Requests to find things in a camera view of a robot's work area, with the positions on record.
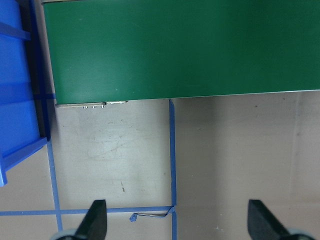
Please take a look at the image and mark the green conveyor belt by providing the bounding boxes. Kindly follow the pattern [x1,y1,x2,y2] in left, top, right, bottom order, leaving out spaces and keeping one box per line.
[42,0,320,105]

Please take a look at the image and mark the blue left storage bin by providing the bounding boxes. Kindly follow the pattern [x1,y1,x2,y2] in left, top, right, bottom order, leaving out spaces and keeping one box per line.
[0,0,47,187]

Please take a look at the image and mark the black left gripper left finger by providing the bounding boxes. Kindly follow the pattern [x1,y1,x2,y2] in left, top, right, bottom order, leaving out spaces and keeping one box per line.
[73,199,107,240]

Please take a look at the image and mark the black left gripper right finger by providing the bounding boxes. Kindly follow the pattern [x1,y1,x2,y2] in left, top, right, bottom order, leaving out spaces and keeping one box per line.
[247,199,291,240]

